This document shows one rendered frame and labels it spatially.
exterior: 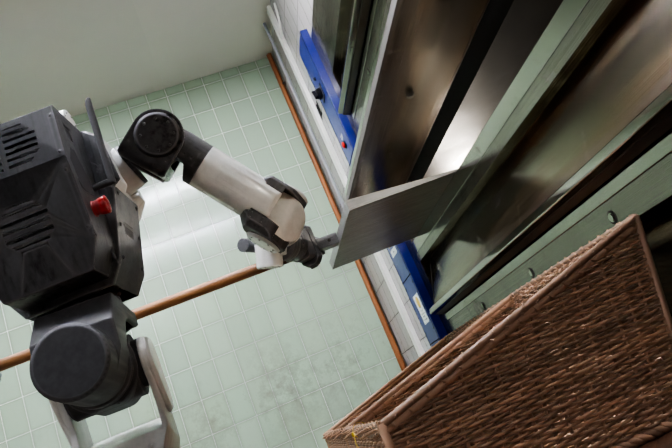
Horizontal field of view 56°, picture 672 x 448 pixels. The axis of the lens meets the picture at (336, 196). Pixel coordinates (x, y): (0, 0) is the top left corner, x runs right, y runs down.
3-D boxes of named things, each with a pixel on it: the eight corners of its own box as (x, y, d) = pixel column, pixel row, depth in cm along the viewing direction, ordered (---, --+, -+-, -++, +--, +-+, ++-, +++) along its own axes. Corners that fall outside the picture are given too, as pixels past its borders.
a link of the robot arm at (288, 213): (299, 227, 147) (320, 211, 129) (277, 265, 144) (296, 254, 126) (260, 203, 146) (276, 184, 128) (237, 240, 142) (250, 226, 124)
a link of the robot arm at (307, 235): (330, 259, 168) (308, 258, 158) (302, 274, 172) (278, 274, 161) (313, 217, 172) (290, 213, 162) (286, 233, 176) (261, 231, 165)
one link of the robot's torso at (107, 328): (124, 383, 90) (93, 271, 96) (32, 419, 87) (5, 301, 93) (160, 397, 116) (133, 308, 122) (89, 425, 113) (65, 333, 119)
